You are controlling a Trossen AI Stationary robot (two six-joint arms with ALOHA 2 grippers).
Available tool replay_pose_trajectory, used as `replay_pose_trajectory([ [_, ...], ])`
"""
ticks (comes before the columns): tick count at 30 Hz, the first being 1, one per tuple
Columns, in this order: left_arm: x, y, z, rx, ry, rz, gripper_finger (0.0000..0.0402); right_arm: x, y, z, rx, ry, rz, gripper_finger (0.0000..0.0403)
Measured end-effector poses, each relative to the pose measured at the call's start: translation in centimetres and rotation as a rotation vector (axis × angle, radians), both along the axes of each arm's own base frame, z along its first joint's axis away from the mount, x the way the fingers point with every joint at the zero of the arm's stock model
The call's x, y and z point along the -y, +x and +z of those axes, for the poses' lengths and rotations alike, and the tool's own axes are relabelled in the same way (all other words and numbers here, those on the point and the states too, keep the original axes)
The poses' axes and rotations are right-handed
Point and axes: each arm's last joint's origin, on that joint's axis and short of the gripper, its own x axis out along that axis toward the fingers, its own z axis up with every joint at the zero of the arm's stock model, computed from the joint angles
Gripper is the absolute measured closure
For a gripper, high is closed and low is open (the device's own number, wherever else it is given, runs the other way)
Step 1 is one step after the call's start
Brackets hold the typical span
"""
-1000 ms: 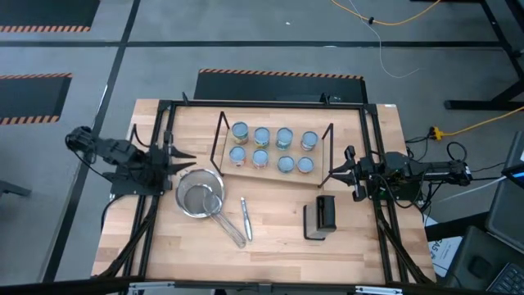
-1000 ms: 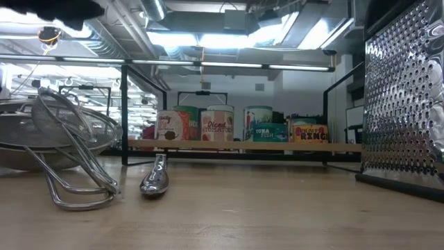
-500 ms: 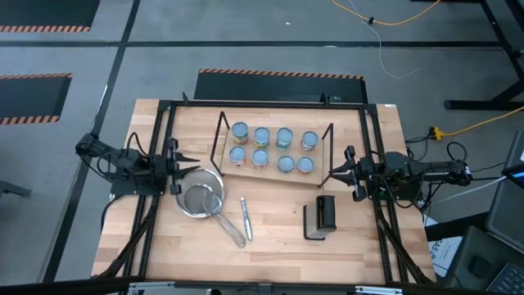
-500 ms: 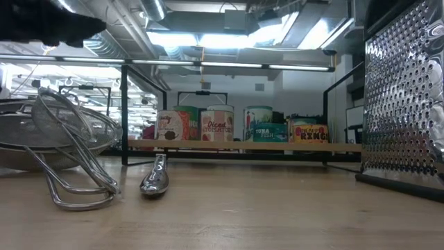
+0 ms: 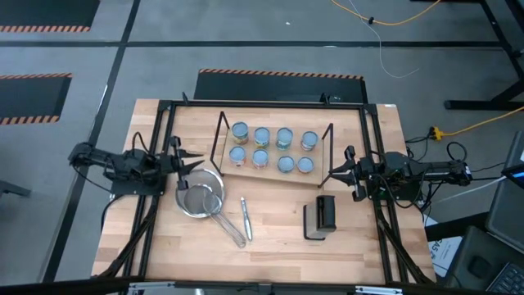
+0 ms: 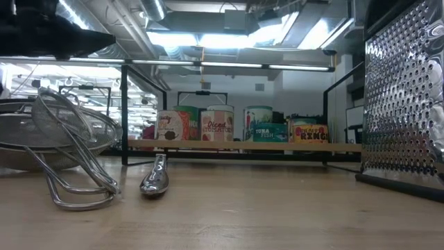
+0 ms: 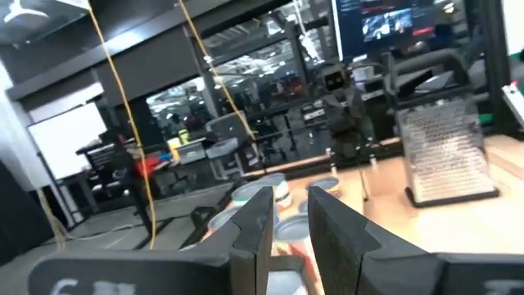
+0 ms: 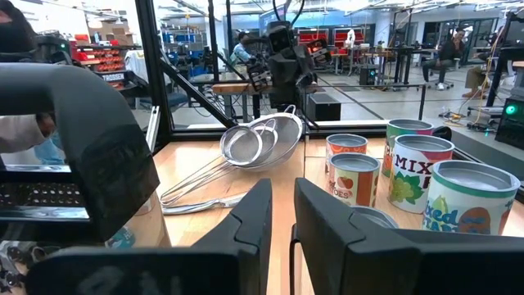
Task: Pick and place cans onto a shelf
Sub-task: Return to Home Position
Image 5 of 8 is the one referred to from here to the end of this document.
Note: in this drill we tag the silver metal bracket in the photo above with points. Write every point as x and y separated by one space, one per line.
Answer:
143 285
378 291

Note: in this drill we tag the steel box grater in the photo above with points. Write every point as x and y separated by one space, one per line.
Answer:
325 213

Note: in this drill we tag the black hazard-striped floor mat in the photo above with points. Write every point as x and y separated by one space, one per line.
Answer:
49 12
32 98
278 88

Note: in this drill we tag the white printed paper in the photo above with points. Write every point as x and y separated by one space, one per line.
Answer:
440 252

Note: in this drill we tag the black desk frame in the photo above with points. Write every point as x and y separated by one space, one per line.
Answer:
471 105

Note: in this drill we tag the black keyboard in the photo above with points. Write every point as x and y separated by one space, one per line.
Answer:
509 282

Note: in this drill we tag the dark grey case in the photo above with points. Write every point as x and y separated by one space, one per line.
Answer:
475 262
507 213

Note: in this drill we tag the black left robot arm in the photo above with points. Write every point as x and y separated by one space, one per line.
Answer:
123 166

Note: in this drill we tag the white mushroom label can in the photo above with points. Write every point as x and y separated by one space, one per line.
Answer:
237 155

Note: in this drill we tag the dark green label can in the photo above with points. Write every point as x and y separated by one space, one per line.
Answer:
284 136

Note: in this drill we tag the red white label can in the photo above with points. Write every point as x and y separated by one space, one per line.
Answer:
309 139

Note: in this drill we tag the grey laptop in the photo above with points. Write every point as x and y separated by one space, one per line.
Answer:
518 162

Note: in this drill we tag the steel mesh strainer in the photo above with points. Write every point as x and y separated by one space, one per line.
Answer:
196 201

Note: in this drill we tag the grey chair leg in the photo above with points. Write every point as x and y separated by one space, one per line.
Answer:
14 189

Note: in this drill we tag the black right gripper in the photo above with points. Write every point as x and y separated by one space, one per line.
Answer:
362 176

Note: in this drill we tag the orange fruit label can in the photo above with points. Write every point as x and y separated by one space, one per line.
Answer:
260 157

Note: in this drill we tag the shiny metal scoop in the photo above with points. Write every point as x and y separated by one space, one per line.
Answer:
246 219

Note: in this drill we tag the short grey-lid can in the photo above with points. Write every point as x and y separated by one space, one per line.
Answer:
305 164

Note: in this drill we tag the steel bowl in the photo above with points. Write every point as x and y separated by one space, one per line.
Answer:
200 176

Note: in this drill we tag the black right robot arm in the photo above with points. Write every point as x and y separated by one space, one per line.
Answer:
430 172

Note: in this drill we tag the wooden shelf black frame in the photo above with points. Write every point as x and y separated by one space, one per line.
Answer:
272 172

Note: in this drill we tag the teal tuna fish can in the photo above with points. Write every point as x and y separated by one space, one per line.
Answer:
286 164

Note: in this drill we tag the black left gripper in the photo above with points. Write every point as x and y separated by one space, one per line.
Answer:
176 164

